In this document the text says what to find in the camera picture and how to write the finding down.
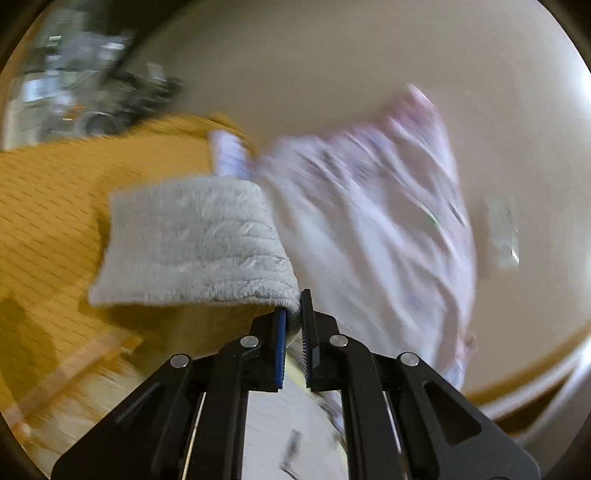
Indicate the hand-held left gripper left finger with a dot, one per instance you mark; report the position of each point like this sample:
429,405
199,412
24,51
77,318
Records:
280,346

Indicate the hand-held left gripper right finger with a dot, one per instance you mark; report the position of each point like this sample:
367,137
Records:
305,341

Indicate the blurred grey clutter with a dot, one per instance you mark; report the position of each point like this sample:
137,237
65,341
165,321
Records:
92,83

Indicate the pink floral pillow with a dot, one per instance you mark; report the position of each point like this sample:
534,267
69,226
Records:
369,221

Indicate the orange bed sheet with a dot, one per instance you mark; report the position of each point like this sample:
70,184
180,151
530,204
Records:
51,207

